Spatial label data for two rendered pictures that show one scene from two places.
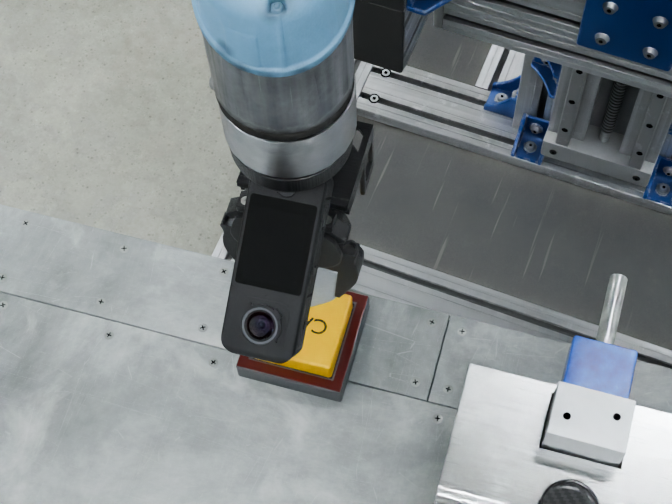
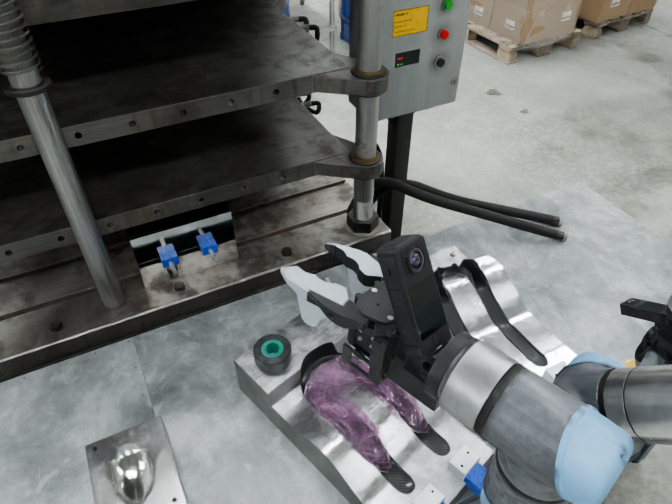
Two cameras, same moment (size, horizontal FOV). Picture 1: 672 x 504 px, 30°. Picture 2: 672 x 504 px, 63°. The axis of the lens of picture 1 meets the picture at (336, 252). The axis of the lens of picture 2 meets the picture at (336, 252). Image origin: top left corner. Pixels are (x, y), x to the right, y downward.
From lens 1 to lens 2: 1.06 m
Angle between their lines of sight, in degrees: 68
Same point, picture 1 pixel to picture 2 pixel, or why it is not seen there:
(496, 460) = (563, 357)
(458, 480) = (563, 348)
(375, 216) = not seen: outside the picture
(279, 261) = (648, 306)
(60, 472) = (623, 319)
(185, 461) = (608, 339)
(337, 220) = (655, 332)
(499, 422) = not seen: hidden behind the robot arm
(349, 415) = not seen: hidden behind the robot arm
